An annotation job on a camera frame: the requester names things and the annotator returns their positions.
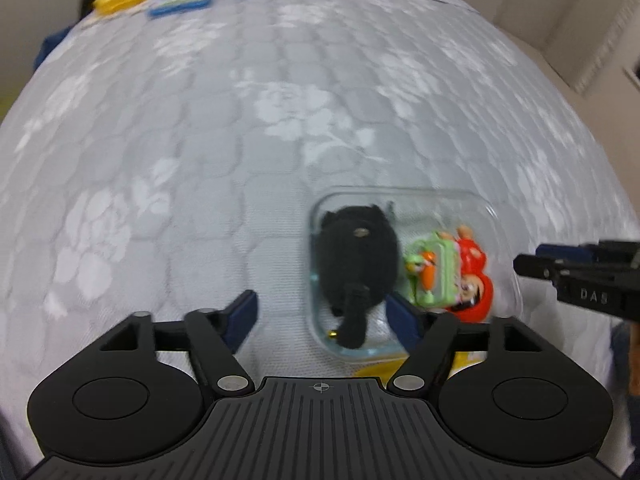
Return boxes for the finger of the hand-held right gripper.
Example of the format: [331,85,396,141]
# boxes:
[535,242,601,262]
[514,254,592,283]

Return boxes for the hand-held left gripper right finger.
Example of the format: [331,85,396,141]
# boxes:
[385,292,544,401]

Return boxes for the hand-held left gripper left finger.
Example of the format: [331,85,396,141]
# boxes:
[97,289,259,401]

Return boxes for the black plush toy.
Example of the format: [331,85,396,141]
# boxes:
[319,203,401,350]

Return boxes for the yellow container lid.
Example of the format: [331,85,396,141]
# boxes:
[350,349,488,377]

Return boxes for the clear glass container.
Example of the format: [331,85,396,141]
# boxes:
[306,186,523,361]

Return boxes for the red doll figure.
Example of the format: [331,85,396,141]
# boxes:
[442,224,495,325]

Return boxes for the dark blue cloth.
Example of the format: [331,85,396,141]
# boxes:
[35,25,76,68]

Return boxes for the green card tag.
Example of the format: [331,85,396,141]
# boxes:
[420,231,462,308]

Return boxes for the green keychain charm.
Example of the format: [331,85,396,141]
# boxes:
[404,251,440,306]

